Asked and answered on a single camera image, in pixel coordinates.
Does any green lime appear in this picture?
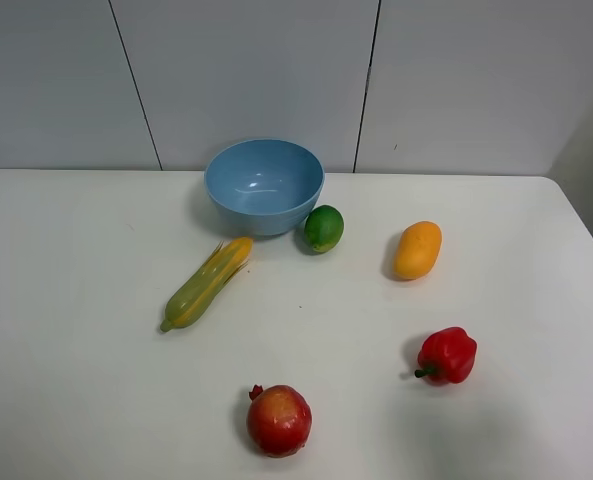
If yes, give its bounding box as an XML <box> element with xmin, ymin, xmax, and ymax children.
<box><xmin>304</xmin><ymin>205</ymin><xmax>344</xmax><ymax>254</ymax></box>

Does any orange yellow mango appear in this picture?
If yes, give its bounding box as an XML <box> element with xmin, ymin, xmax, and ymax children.
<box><xmin>393</xmin><ymin>221</ymin><xmax>442</xmax><ymax>281</ymax></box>

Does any red pomegranate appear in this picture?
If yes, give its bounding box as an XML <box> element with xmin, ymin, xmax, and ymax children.
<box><xmin>246</xmin><ymin>385</ymin><xmax>312</xmax><ymax>458</ymax></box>

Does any blue plastic bowl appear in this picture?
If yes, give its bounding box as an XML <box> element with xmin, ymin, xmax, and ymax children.
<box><xmin>204</xmin><ymin>139</ymin><xmax>325</xmax><ymax>237</ymax></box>

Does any corn cob with husk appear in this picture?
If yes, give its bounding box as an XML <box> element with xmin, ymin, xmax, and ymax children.
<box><xmin>159</xmin><ymin>237</ymin><xmax>253</xmax><ymax>333</ymax></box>

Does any red bell pepper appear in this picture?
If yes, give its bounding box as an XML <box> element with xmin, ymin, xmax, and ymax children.
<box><xmin>414</xmin><ymin>327</ymin><xmax>478</xmax><ymax>384</ymax></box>

